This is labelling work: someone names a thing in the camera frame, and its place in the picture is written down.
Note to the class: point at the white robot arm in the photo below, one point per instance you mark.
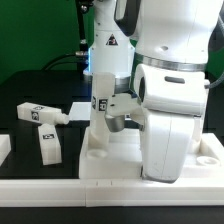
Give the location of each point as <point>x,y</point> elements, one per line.
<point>171,52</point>

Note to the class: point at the white front rail barrier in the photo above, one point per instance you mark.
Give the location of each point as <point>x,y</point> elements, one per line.
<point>94,193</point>

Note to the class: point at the white left rail block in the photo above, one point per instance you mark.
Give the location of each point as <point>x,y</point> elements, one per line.
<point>5,147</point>

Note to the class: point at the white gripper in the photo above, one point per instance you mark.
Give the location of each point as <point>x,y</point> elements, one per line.
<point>166,131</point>

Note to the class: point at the white desk top tray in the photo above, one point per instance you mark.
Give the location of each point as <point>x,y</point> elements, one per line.
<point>122,158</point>

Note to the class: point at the white marker plate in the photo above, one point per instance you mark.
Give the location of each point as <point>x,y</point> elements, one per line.
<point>80,111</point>

